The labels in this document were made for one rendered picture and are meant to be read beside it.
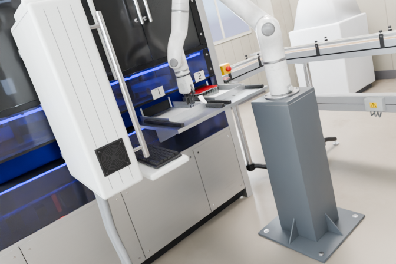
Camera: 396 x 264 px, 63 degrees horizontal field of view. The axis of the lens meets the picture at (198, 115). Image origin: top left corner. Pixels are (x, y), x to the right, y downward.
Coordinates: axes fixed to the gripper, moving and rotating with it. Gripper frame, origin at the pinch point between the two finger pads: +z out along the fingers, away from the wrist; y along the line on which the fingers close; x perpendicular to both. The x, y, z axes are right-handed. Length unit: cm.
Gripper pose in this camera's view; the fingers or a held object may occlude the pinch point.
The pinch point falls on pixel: (190, 100)
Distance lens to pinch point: 189.1
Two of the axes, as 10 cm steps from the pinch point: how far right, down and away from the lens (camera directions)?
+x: 7.5, -3.7, 5.5
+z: 2.7, 9.3, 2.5
